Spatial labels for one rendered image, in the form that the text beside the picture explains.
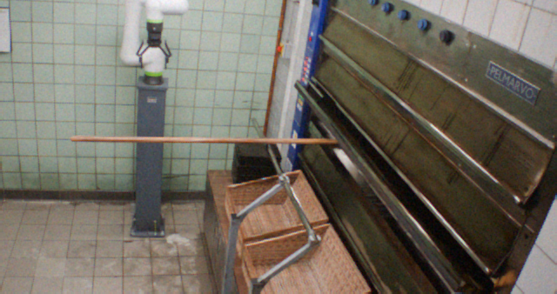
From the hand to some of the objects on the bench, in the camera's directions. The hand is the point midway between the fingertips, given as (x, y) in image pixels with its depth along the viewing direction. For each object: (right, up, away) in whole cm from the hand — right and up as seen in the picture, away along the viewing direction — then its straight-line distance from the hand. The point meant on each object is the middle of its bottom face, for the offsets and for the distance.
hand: (153, 66), depth 273 cm
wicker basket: (+79, -123, -24) cm, 148 cm away
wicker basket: (+65, -97, +28) cm, 120 cm away
